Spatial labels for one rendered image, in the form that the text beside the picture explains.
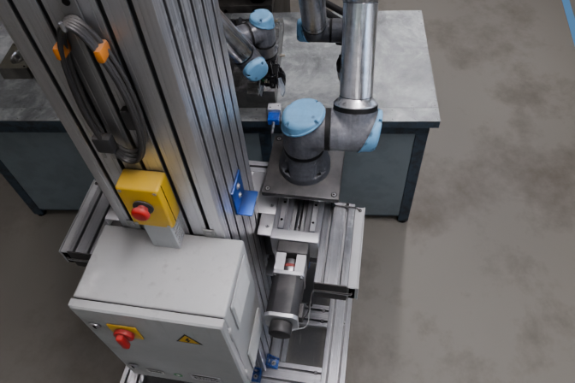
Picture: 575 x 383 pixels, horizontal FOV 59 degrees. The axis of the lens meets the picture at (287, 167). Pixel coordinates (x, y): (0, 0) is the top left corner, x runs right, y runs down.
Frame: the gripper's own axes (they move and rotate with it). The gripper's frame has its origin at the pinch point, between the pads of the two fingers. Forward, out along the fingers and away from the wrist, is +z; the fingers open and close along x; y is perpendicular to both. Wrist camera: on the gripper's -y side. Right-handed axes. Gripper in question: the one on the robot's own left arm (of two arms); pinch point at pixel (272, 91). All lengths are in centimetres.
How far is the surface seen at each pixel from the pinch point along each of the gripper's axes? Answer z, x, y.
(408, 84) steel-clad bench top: 13, 52, -19
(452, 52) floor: 95, 97, -136
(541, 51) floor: 95, 154, -137
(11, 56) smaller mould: 6, -117, -28
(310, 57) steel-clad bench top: 13.1, 11.7, -34.9
